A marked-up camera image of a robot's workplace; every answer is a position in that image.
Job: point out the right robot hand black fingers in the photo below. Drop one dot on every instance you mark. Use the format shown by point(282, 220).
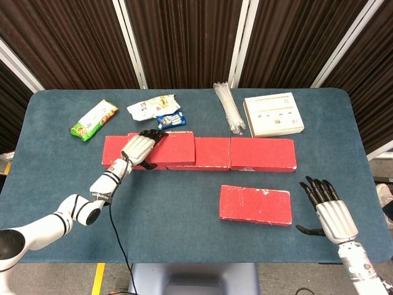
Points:
point(336, 219)

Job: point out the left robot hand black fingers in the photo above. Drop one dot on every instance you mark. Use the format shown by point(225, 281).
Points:
point(138, 147)

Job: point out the white crumpled snack wrapper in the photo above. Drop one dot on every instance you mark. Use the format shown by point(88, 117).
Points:
point(150, 107)

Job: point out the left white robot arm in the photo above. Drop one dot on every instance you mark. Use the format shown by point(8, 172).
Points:
point(46, 227)

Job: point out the white partition frame rail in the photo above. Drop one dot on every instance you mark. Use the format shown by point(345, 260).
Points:
point(380, 151)
point(6, 156)

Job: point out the bundle of clear straws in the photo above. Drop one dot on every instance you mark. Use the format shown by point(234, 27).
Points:
point(228, 107)

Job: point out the blue felt table mat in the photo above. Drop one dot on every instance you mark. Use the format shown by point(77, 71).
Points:
point(184, 239)

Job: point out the brown ribbed partition panel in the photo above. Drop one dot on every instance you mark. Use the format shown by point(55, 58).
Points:
point(187, 40)
point(67, 40)
point(374, 77)
point(12, 107)
point(298, 40)

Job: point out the white partition post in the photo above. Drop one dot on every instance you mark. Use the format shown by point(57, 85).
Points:
point(242, 43)
point(346, 43)
point(130, 43)
point(15, 66)

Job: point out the red foam brick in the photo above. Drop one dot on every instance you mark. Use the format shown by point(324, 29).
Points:
point(175, 150)
point(264, 153)
point(212, 153)
point(113, 153)
point(255, 204)

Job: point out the yellow floor tape strip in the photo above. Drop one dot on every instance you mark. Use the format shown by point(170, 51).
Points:
point(98, 279)

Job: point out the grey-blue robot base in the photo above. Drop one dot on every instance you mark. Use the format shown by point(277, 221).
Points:
point(193, 276)

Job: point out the green snack packet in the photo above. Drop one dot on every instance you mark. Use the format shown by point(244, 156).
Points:
point(92, 121)

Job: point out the flat white box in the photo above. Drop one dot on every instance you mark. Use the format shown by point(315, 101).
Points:
point(273, 115)

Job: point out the white sneaker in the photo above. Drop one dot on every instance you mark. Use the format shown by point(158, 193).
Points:
point(385, 202)

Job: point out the blue snack packet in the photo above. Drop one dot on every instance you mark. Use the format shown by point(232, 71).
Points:
point(171, 120)

